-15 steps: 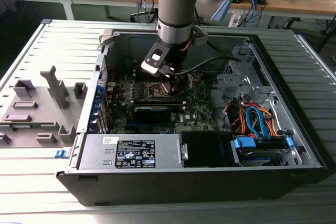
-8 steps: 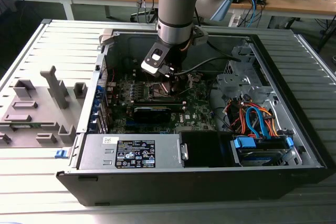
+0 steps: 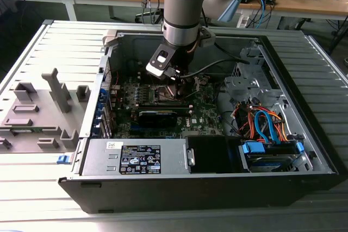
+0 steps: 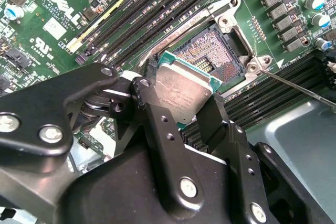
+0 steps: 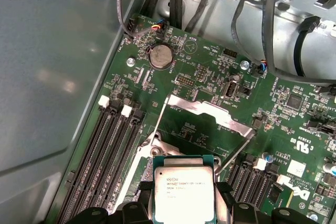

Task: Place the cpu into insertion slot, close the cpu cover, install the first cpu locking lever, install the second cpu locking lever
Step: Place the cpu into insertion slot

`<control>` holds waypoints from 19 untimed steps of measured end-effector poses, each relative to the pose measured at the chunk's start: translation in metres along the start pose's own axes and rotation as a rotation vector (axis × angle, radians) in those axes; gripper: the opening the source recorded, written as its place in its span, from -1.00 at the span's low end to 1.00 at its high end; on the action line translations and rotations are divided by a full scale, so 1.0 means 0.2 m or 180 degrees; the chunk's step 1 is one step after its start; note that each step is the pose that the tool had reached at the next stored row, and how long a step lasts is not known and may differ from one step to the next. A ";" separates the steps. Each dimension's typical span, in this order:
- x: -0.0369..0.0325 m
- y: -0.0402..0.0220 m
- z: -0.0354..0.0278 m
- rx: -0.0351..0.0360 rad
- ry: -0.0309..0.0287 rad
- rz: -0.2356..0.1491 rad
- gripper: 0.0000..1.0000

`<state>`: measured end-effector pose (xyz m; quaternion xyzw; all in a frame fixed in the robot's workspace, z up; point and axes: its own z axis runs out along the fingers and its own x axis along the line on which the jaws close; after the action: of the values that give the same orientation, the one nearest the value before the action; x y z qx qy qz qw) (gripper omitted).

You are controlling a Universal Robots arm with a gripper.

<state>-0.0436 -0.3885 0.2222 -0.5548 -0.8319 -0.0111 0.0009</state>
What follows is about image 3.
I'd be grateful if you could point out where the grey part rack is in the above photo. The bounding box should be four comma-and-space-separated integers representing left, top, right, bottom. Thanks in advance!
0, 67, 92, 154

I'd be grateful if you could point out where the blue data wire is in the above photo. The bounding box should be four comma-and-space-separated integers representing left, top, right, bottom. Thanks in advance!
254, 110, 285, 143

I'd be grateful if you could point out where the CPU socket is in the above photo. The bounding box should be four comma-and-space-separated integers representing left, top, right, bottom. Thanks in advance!
153, 84, 187, 105

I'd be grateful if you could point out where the green motherboard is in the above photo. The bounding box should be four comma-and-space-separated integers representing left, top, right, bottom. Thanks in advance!
111, 74, 226, 139

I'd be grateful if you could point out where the hard disk blue carrier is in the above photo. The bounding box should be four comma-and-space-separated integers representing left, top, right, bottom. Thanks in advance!
238, 140, 307, 173

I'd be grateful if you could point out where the red orange wire bundle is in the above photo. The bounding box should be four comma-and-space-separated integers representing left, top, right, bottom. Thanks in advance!
235, 105, 256, 135

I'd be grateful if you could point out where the thick black camera cable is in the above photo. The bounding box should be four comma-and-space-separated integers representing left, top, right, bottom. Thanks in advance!
175, 57, 251, 78

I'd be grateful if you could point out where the orange data wire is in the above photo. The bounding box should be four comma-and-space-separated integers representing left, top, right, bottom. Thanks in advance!
273, 112, 291, 142

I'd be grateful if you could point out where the silver disk bay cage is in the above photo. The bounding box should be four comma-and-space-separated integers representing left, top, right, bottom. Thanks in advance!
223, 46, 288, 108

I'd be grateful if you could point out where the black PC case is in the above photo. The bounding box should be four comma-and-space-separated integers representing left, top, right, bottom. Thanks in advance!
58, 29, 348, 214

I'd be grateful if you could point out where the silver power supply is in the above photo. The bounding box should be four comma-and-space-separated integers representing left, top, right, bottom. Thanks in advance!
80, 138, 191, 176

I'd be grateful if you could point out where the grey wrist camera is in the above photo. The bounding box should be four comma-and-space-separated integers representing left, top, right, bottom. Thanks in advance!
200, 27, 217, 48

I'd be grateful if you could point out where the silver CPU chip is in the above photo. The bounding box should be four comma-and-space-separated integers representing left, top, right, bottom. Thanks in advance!
166, 81, 182, 98

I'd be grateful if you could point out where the black graphics card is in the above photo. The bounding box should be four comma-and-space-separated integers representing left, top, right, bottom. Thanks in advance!
138, 110, 178, 129

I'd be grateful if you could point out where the blue plastic case latch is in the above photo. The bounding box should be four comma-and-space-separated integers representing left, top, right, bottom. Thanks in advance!
56, 154, 72, 165

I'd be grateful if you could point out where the metal socket cover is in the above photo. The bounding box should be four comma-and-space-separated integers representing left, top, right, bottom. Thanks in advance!
187, 76, 202, 102

